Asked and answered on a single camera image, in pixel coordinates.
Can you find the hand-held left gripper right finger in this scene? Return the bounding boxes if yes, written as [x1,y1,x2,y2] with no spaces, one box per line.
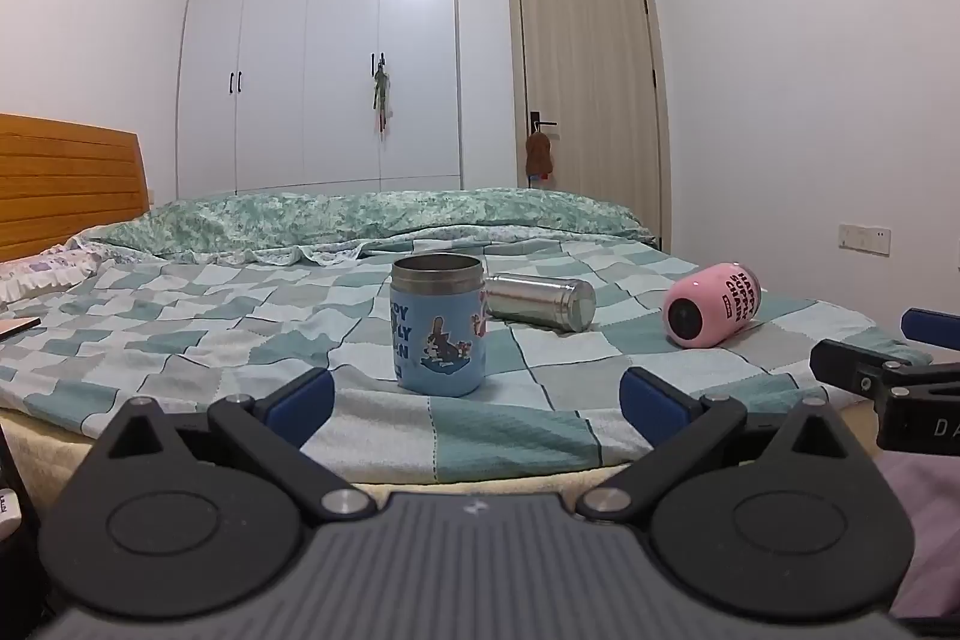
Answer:
[576,366,872,525]

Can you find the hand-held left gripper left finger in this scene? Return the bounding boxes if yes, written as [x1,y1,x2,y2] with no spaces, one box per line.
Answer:
[90,368,377,524]

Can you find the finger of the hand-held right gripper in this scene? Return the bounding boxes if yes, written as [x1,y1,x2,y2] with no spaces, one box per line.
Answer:
[810,338,938,399]
[902,308,960,356]

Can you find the pink cup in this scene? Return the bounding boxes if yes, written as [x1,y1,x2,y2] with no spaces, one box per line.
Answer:
[662,262,765,349]

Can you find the silver steel cup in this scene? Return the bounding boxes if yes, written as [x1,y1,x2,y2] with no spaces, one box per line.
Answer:
[485,272,598,333]

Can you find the blue cartoon print cup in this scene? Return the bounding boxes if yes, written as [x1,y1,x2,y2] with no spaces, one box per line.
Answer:
[389,253,488,398]

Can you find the purple cloth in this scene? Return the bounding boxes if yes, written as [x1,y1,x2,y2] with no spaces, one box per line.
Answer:
[874,449,960,620]

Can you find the green checkered blanket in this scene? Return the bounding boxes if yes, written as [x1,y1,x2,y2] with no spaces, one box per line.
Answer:
[0,233,935,485]

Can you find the green floral quilt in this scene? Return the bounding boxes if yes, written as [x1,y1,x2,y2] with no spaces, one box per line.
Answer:
[73,187,655,260]

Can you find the beige mattress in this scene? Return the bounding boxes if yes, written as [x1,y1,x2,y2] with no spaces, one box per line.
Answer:
[0,406,653,513]

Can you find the brown hanging pouch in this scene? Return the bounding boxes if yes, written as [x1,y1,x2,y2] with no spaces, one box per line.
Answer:
[524,130,557,189]

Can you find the floral ruffled pillow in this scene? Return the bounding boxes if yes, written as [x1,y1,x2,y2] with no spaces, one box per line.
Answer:
[0,248,117,305]

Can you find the light wooden door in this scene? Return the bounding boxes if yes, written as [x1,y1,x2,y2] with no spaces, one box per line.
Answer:
[505,0,673,253]

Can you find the wooden headboard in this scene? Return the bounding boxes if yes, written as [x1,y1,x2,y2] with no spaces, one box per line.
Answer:
[0,113,149,264]

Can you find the green hanging ornament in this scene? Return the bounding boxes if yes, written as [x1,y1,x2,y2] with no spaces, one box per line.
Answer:
[370,53,392,140]

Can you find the white wardrobe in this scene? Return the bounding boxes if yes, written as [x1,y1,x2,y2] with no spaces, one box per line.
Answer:
[175,0,463,200]

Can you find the white wall socket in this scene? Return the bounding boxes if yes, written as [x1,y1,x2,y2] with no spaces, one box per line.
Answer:
[838,222,894,256]

